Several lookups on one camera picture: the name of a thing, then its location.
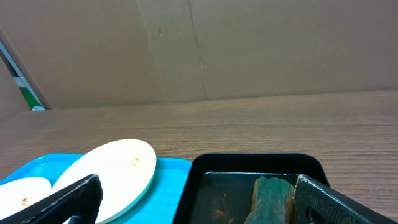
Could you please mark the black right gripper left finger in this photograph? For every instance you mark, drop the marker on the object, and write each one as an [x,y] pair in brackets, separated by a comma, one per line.
[77,203]

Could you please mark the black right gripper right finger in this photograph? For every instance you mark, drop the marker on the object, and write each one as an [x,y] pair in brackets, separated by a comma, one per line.
[317,203]

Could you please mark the green yellow sponge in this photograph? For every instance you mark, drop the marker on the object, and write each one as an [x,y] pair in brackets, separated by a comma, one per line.
[272,202]

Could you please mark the white plate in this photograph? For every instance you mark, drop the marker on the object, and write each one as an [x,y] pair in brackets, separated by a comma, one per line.
[125,168]
[22,193]

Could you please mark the blue plastic tray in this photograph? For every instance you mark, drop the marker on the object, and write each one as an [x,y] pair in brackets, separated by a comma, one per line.
[158,205]

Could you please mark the black water tray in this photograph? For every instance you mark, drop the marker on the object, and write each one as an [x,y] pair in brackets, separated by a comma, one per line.
[219,186]

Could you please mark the brown cardboard backdrop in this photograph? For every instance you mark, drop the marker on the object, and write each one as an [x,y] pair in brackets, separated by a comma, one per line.
[80,54]

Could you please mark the green white post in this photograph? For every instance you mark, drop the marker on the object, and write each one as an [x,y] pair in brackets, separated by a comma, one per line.
[25,83]

